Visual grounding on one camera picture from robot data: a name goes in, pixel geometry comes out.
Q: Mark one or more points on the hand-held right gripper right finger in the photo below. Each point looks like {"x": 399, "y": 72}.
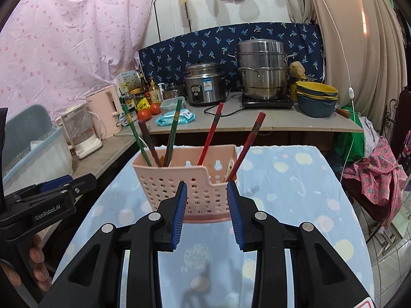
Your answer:
{"x": 233, "y": 215}

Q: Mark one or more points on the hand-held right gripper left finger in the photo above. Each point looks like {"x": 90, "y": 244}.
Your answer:
{"x": 179, "y": 215}

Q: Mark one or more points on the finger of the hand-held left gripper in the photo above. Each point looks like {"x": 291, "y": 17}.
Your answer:
{"x": 82, "y": 184}
{"x": 54, "y": 184}

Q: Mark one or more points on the pink plastic utensil basket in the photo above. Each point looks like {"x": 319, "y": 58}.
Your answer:
{"x": 199, "y": 192}

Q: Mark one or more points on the green chopstick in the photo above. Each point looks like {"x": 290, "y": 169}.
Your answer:
{"x": 136, "y": 134}
{"x": 173, "y": 128}

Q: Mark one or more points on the dark red chopstick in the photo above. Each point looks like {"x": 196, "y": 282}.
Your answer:
{"x": 210, "y": 133}
{"x": 149, "y": 141}
{"x": 249, "y": 138}

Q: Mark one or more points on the person's left hand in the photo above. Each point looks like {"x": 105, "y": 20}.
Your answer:
{"x": 38, "y": 256}

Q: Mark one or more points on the white dish rack blue lid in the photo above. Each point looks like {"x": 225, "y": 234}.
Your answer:
{"x": 41, "y": 163}

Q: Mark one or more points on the white glass electric kettle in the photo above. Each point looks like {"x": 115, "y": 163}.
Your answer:
{"x": 82, "y": 131}

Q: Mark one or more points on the blue dotted tablecloth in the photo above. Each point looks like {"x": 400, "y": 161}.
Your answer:
{"x": 289, "y": 199}

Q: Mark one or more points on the pink electric kettle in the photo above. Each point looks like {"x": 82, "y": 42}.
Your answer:
{"x": 104, "y": 112}

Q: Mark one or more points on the red tomato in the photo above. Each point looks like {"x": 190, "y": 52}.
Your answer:
{"x": 155, "y": 109}
{"x": 144, "y": 115}

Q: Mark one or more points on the dark sauce bottle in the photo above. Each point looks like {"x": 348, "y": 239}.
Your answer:
{"x": 129, "y": 101}

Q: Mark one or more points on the blue wet wipes pack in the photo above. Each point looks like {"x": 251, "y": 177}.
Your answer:
{"x": 176, "y": 117}

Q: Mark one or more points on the yellow packet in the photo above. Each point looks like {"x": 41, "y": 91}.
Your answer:
{"x": 144, "y": 104}

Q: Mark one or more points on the yellow oil bottle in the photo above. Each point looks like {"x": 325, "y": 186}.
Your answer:
{"x": 155, "y": 93}

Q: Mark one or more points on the black induction cooker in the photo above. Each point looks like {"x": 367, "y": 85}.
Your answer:
{"x": 268, "y": 103}

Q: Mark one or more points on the small steel lidded pot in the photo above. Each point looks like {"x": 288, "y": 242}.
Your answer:
{"x": 172, "y": 92}

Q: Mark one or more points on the steel rice cooker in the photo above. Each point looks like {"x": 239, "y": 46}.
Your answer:
{"x": 205, "y": 85}

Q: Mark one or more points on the blue bowl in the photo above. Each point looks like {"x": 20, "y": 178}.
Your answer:
{"x": 316, "y": 108}

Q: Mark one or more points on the green bag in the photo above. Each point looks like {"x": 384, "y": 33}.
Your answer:
{"x": 348, "y": 128}

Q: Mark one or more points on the pink dotted sheet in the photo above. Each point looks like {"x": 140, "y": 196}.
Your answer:
{"x": 64, "y": 38}

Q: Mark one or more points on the steel steamer pot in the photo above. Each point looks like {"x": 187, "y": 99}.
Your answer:
{"x": 263, "y": 70}

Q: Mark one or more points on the wooden rolling pin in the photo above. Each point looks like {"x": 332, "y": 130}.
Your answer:
{"x": 342, "y": 112}

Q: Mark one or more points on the yellow bowl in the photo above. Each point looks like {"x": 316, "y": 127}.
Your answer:
{"x": 316, "y": 89}

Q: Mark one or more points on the pink floral cloth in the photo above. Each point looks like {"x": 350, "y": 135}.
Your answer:
{"x": 382, "y": 179}

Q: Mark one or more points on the brown loofah sponge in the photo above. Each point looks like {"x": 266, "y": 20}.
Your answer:
{"x": 297, "y": 70}

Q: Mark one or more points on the navy printed cloth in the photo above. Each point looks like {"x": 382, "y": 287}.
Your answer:
{"x": 192, "y": 48}

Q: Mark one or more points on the dark metal chair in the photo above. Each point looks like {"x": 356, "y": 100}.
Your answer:
{"x": 398, "y": 118}

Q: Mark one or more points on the beige curtain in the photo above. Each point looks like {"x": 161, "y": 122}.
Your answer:
{"x": 353, "y": 38}

